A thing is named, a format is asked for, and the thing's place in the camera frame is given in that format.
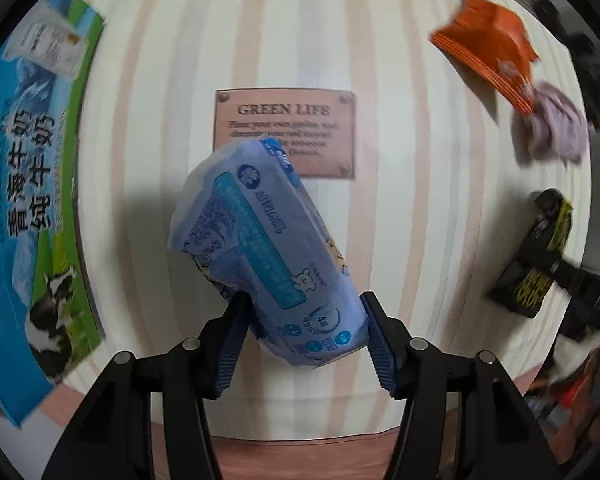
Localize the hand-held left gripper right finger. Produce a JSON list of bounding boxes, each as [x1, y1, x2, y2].
[[359, 291, 564, 480]]

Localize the blue green milk carton box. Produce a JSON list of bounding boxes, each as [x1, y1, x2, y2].
[[0, 0, 106, 428]]

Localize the black yellow snack packet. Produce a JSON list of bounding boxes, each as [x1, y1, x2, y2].
[[489, 189, 576, 319]]

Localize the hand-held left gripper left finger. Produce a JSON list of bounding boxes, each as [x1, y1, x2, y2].
[[40, 291, 254, 480]]

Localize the orange snack packet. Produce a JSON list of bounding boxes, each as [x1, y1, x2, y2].
[[428, 0, 540, 115]]

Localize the blue tissue pack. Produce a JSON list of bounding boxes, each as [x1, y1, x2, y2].
[[167, 137, 376, 370]]

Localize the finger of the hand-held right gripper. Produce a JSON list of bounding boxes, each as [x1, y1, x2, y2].
[[517, 254, 600, 306]]

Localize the striped tablecloth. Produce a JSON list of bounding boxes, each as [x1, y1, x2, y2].
[[40, 0, 594, 442]]

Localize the purple cloth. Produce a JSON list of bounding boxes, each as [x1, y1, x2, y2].
[[511, 80, 590, 168]]

